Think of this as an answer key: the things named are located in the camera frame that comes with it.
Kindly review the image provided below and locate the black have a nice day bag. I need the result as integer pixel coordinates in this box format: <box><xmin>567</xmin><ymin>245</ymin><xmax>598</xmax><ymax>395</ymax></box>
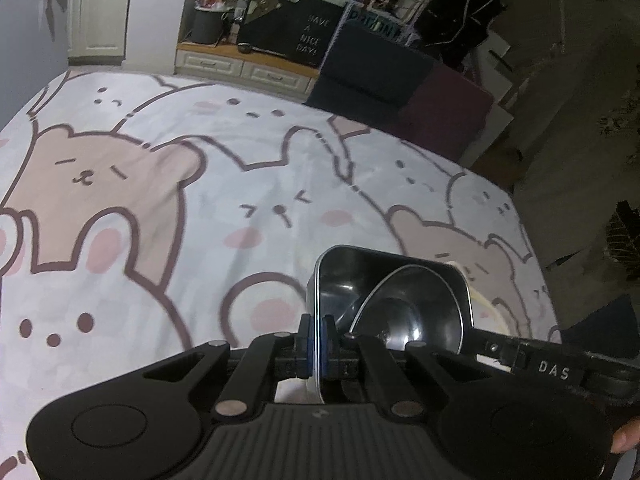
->
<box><xmin>237</xmin><ymin>0</ymin><xmax>347</xmax><ymax>67</ymax></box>

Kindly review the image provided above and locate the grey trash bin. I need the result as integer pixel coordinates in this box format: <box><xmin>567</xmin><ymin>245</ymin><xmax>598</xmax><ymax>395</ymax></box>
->
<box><xmin>192</xmin><ymin>4</ymin><xmax>234</xmax><ymax>47</ymax></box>

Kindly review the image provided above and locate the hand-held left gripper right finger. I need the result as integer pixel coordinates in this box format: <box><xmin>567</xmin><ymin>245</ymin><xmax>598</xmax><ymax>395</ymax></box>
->
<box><xmin>322</xmin><ymin>314</ymin><xmax>482</xmax><ymax>419</ymax></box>

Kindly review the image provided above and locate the square steel container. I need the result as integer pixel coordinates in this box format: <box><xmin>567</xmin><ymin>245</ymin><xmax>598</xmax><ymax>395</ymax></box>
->
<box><xmin>349</xmin><ymin>263</ymin><xmax>464</xmax><ymax>357</ymax></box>

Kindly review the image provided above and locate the low wood-top drawer cabinet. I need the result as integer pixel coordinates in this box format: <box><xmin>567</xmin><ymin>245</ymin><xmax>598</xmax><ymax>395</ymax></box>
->
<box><xmin>173</xmin><ymin>41</ymin><xmax>321</xmax><ymax>102</ymax></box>

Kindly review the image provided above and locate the black hanging garment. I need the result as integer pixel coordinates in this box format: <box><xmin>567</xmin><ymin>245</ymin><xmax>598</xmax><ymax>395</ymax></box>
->
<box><xmin>414</xmin><ymin>0</ymin><xmax>507</xmax><ymax>69</ymax></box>

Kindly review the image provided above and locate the rectangular steel container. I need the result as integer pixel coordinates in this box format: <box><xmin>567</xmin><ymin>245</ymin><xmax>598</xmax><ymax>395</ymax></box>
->
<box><xmin>305</xmin><ymin>244</ymin><xmax>474</xmax><ymax>407</ymax></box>

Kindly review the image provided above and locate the purple seat cube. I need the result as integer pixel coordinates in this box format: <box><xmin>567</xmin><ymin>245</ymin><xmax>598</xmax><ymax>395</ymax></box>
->
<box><xmin>399</xmin><ymin>64</ymin><xmax>497</xmax><ymax>164</ymax></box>

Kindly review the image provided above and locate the dark blue seat cube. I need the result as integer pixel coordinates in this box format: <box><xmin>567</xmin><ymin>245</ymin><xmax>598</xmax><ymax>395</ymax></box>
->
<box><xmin>304</xmin><ymin>21</ymin><xmax>437</xmax><ymax>112</ymax></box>

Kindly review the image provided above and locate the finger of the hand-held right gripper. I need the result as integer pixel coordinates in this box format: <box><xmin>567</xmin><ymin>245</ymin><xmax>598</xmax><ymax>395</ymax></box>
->
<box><xmin>469</xmin><ymin>327</ymin><xmax>532</xmax><ymax>373</ymax></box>

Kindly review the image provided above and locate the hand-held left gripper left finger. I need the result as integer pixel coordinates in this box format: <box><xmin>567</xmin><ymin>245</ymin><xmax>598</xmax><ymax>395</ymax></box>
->
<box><xmin>142</xmin><ymin>313</ymin><xmax>314</xmax><ymax>422</ymax></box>

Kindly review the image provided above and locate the white kitchen cabinet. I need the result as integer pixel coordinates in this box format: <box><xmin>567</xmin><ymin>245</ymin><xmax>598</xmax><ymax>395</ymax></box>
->
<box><xmin>65</xmin><ymin>0</ymin><xmax>137</xmax><ymax>67</ymax></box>

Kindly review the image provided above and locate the person's right hand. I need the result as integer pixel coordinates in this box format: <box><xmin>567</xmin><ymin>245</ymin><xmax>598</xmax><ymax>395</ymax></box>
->
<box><xmin>613</xmin><ymin>420</ymin><xmax>640</xmax><ymax>454</ymax></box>

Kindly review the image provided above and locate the teal lettered box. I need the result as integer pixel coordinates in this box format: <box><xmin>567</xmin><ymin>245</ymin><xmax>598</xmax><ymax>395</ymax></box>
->
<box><xmin>347</xmin><ymin>6</ymin><xmax>402</xmax><ymax>42</ymax></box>

